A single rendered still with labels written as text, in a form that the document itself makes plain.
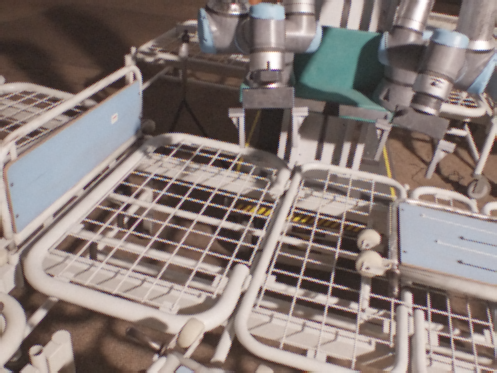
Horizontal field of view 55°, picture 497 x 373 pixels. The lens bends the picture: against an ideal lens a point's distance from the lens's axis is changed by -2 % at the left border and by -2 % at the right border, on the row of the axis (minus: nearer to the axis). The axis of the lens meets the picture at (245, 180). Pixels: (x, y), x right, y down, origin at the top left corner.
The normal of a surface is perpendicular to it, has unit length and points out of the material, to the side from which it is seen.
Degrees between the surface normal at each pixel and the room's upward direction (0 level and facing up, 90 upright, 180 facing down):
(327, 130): 90
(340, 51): 90
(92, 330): 0
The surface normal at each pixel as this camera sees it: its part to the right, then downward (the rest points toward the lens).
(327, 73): -0.16, 0.49
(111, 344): 0.10, -0.85
